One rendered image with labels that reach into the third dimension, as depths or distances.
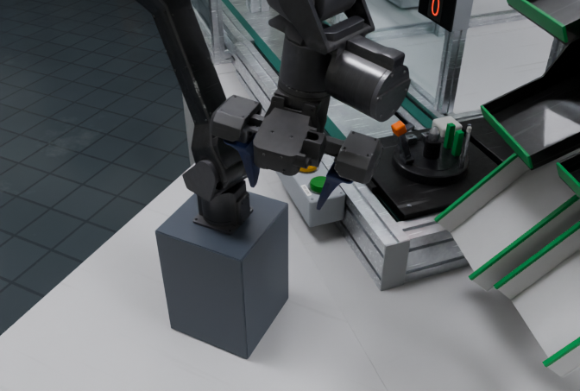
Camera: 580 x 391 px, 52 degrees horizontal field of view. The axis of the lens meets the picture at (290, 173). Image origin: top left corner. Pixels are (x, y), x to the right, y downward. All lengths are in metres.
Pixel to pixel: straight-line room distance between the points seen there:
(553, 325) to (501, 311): 0.22
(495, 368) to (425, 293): 0.17
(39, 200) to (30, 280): 0.51
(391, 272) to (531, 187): 0.26
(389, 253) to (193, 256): 0.33
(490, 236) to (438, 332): 0.18
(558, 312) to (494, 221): 0.17
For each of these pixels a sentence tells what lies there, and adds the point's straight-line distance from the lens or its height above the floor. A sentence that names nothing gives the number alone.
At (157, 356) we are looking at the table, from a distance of 0.96.
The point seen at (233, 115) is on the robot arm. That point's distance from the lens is 0.66.
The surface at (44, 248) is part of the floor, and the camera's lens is 2.59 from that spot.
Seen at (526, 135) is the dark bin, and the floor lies 1.20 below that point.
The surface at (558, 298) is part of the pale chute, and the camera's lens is 0.86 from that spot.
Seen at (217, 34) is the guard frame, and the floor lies 0.95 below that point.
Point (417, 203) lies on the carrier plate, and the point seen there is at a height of 0.97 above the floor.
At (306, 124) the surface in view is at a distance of 0.60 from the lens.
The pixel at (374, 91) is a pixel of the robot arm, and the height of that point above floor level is 1.35.
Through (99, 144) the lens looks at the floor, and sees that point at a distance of 3.18.
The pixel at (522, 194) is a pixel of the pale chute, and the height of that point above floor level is 1.08.
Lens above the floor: 1.59
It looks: 35 degrees down
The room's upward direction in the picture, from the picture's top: straight up
